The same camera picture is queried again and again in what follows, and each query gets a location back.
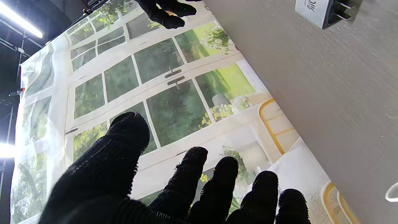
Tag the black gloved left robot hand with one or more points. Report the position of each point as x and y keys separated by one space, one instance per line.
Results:
x=102 y=174

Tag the bright ceiling light tube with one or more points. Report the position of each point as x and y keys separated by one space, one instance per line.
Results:
x=20 y=20
x=6 y=151

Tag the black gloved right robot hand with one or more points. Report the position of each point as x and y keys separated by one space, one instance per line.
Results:
x=161 y=14

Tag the white and grey charger head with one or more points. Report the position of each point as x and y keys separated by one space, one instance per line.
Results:
x=314 y=11

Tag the printed sunroom backdrop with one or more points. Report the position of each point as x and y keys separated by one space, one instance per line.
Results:
x=161 y=81

